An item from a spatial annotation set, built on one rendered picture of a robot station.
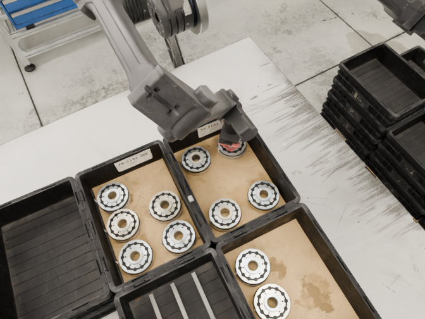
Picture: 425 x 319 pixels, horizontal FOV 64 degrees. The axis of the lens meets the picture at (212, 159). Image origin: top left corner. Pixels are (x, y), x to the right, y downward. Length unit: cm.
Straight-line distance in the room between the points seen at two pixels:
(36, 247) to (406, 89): 182
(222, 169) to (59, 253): 59
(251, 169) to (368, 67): 110
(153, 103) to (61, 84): 224
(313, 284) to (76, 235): 74
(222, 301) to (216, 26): 229
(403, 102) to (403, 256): 89
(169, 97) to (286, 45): 230
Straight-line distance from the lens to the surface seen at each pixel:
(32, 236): 126
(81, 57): 291
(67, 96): 268
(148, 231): 113
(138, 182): 120
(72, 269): 117
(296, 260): 110
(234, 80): 159
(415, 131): 206
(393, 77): 208
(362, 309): 107
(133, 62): 60
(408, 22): 97
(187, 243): 107
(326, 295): 110
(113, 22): 69
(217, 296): 107
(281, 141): 141
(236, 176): 117
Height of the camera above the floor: 189
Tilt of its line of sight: 61 degrees down
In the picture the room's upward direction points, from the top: 4 degrees counter-clockwise
